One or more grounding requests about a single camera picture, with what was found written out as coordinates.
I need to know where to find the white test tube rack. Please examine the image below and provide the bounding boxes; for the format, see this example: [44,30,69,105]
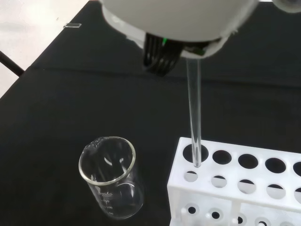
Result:
[167,137,301,226]

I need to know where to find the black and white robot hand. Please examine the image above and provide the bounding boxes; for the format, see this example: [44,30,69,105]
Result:
[98,0,259,77]

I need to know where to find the black bench cloth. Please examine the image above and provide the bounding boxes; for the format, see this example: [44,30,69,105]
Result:
[0,0,301,226]

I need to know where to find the clear glass beaker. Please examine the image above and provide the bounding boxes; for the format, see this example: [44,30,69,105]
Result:
[78,136,144,221]

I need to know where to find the black tripod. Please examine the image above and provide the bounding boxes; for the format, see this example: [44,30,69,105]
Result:
[0,50,25,77]

